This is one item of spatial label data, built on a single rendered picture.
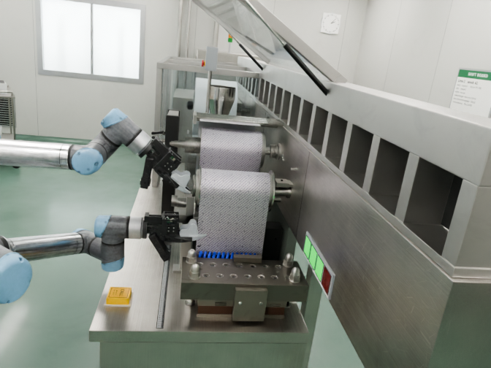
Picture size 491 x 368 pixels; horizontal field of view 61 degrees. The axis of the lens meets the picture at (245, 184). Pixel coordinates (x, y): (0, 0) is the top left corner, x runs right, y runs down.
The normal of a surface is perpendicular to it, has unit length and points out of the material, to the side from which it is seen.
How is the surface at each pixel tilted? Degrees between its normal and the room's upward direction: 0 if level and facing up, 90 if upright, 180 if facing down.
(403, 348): 90
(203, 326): 0
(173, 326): 0
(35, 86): 90
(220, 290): 90
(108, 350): 90
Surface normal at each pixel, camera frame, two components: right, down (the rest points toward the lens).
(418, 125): -0.99, -0.07
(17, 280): 0.92, 0.18
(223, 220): 0.12, 0.32
